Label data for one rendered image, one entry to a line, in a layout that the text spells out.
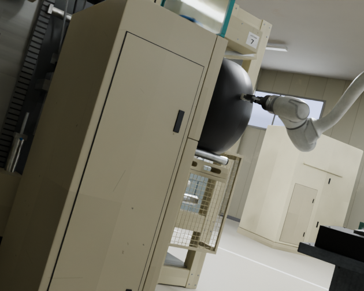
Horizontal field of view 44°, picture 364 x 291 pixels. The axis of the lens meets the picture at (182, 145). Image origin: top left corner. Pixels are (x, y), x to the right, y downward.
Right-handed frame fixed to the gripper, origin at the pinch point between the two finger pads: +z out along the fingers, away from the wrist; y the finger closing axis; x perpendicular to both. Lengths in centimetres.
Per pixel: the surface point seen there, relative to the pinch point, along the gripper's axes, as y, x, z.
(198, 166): 7.5, 41.3, 6.6
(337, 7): -335, -200, 309
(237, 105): 1.1, 5.1, 2.4
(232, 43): -19, -33, 57
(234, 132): -4.4, 18.5, 3.7
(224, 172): -9.7, 40.2, 6.7
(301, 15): -341, -190, 381
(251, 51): -33, -33, 54
